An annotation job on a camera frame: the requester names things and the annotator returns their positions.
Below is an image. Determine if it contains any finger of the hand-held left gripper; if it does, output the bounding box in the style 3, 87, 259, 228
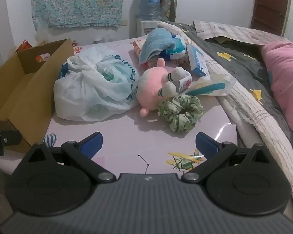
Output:
0, 121, 22, 156

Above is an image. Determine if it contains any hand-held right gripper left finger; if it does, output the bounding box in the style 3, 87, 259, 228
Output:
27, 132, 117, 184

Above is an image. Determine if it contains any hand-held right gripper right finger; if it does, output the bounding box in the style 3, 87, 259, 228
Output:
181, 132, 269, 184

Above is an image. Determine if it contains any brown cardboard box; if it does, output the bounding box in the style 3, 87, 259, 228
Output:
0, 38, 75, 154

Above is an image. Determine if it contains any clear plastic snack packet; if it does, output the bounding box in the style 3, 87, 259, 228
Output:
183, 74, 237, 97

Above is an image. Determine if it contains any pink plush toy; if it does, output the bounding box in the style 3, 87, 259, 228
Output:
136, 58, 193, 117

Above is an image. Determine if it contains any blue and white carton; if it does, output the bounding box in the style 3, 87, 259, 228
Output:
186, 43, 210, 77

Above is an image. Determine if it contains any blue tissue pack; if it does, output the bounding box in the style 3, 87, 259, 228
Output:
159, 33, 188, 61

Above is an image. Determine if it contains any light blue checked towel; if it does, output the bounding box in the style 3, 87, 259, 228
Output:
139, 27, 176, 66

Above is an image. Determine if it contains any green floral scrunchie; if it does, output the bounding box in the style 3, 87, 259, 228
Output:
157, 95, 205, 132

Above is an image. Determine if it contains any white plastic bag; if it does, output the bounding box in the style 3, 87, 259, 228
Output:
53, 46, 140, 122

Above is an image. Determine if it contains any white plaid quilt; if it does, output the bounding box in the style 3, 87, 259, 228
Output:
157, 22, 293, 207

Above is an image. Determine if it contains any red snack packet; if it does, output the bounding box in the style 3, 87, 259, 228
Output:
15, 39, 33, 53

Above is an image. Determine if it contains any grey star print blanket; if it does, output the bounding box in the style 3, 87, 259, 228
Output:
161, 21, 293, 149

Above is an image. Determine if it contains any pink pillow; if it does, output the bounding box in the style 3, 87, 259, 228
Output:
261, 41, 293, 139

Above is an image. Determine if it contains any pink floral packet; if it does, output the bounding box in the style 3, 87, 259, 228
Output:
133, 39, 149, 56

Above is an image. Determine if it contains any beige plaid cover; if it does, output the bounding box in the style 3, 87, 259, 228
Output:
193, 20, 293, 45

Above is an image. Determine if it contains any white water dispenser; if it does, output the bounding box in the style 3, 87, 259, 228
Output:
136, 18, 165, 37

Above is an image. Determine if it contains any patterned paper bag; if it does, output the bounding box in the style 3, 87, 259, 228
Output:
160, 0, 179, 22

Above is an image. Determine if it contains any blue water jug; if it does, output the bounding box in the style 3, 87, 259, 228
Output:
139, 0, 162, 21

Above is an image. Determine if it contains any brown wooden door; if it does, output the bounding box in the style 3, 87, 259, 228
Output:
250, 0, 293, 38

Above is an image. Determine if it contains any blue floral wall cloth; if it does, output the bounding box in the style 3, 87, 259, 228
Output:
31, 0, 133, 28

